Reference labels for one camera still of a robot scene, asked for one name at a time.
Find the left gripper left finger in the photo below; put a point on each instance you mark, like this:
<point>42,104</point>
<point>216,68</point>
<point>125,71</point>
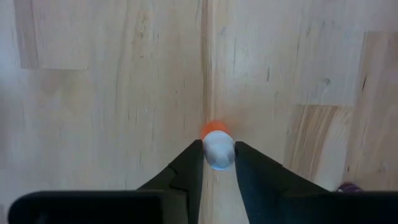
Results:
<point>183,186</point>

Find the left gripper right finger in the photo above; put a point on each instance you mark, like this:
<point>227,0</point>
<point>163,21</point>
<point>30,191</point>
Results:
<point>264,193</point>

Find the orange small dropper bottle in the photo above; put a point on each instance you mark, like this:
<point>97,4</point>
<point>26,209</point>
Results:
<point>219,149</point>

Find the violet small dropper bottle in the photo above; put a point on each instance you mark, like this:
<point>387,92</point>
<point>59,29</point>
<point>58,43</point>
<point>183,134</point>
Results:
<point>349,187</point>

